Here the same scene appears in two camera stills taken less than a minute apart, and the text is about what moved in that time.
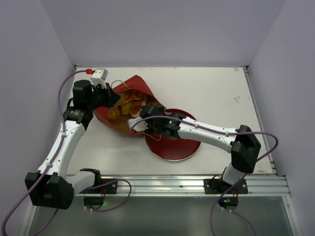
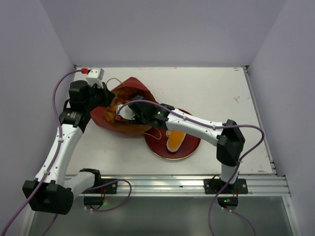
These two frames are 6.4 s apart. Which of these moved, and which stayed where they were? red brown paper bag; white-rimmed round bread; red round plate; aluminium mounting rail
Moved: red brown paper bag; white-rimmed round bread
Stayed: red round plate; aluminium mounting rail
